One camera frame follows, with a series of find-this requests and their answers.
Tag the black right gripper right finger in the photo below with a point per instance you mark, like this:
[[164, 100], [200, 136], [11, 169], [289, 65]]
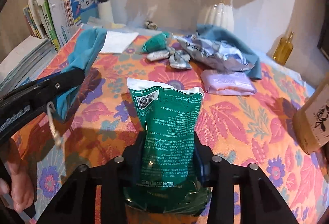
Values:
[[260, 201]]

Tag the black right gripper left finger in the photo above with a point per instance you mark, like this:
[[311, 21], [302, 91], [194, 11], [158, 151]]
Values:
[[75, 200]]

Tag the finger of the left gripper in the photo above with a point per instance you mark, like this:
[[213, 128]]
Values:
[[61, 82]]

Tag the teal towel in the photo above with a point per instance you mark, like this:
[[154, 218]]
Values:
[[87, 47]]

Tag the green refill pouch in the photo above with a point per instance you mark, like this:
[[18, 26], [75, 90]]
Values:
[[168, 182]]

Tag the teal mesh sponge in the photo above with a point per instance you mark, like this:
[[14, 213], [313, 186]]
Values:
[[158, 42]]

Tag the blue cloth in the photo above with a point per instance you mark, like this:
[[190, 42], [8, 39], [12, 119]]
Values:
[[213, 32]]

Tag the person's left hand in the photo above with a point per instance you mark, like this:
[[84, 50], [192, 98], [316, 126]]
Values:
[[22, 189]]

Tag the white folded napkin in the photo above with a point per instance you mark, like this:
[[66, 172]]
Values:
[[117, 42]]

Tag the floral orange table cloth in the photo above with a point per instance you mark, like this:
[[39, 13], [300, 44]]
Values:
[[240, 129]]

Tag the stack of books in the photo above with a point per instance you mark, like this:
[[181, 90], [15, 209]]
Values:
[[53, 23]]

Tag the brown cylindrical paper container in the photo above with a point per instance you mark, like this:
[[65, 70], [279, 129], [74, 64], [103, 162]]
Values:
[[310, 122]]

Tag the small striped shell object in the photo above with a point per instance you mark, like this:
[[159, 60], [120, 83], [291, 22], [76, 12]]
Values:
[[150, 25]]

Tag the purple wipes pack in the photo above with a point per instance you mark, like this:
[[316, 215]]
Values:
[[237, 83]]

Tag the plaid fabric bow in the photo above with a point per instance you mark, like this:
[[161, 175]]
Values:
[[178, 59]]

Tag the blue white plastic package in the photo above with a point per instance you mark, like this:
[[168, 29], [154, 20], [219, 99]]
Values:
[[218, 55]]

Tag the amber glass bottle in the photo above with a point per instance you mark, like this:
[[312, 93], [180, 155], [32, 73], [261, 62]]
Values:
[[283, 50]]

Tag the white ribbed vase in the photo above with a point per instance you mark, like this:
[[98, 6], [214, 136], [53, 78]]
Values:
[[218, 13]]

